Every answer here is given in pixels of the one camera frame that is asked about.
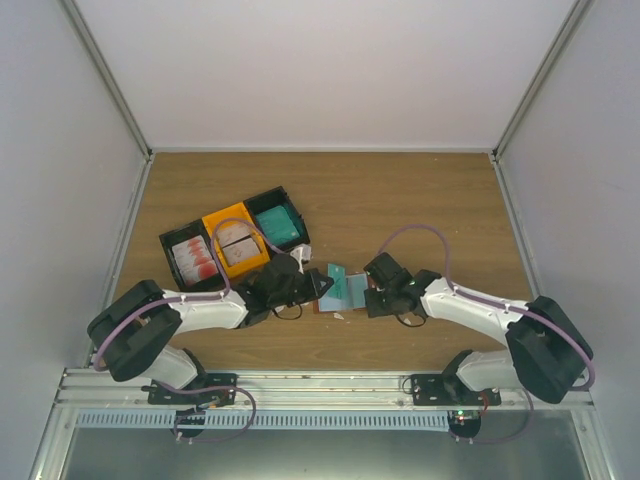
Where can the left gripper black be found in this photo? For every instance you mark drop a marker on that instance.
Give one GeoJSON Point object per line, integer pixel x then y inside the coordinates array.
{"type": "Point", "coordinates": [314, 291]}

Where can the grey slotted cable duct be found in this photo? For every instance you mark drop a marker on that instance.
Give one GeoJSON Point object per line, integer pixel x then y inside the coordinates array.
{"type": "Point", "coordinates": [268, 420]}

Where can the aluminium corner post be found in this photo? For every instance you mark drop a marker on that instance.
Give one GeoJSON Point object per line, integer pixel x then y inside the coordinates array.
{"type": "Point", "coordinates": [92, 49]}
{"type": "Point", "coordinates": [568, 28]}

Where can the left aluminium corner post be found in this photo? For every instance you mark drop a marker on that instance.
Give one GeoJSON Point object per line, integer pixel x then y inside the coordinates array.
{"type": "Point", "coordinates": [92, 49]}

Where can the black bin with teal cards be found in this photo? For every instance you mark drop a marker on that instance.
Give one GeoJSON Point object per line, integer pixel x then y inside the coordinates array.
{"type": "Point", "coordinates": [274, 197]}

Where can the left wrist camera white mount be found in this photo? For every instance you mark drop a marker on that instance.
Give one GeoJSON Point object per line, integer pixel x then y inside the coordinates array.
{"type": "Point", "coordinates": [302, 253]}

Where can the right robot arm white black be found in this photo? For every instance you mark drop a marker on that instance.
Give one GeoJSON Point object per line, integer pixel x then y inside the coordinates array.
{"type": "Point", "coordinates": [543, 352]}

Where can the yellow bin with white cards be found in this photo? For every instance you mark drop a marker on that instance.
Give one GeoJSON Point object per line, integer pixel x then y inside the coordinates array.
{"type": "Point", "coordinates": [214, 221]}

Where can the red white card stack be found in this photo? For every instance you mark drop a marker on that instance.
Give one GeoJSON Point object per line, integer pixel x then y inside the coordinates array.
{"type": "Point", "coordinates": [194, 260]}

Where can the brown leather card holder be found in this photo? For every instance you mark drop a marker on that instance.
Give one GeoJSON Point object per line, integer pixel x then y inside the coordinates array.
{"type": "Point", "coordinates": [348, 296]}

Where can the right aluminium corner post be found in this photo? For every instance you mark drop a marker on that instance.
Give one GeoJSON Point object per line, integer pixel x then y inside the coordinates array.
{"type": "Point", "coordinates": [568, 28]}

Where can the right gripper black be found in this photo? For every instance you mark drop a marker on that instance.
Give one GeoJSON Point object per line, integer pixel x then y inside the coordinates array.
{"type": "Point", "coordinates": [373, 307]}

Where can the black bin with red cards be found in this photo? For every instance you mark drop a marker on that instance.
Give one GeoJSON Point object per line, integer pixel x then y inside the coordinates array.
{"type": "Point", "coordinates": [173, 237]}

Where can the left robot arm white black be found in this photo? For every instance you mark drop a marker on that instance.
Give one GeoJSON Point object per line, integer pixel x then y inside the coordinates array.
{"type": "Point", "coordinates": [132, 336]}

